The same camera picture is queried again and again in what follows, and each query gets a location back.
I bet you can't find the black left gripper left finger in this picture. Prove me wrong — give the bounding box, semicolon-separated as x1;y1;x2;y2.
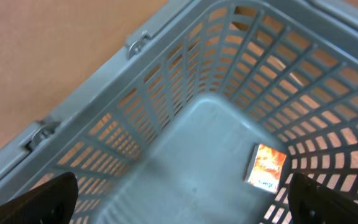
0;172;79;224

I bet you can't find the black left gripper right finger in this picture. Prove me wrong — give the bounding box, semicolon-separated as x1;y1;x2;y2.
288;173;358;224

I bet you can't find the orange box in basket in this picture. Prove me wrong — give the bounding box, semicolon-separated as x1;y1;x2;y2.
244;144;287;194

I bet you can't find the grey plastic shopping basket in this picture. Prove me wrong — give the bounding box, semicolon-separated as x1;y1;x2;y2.
0;0;358;223

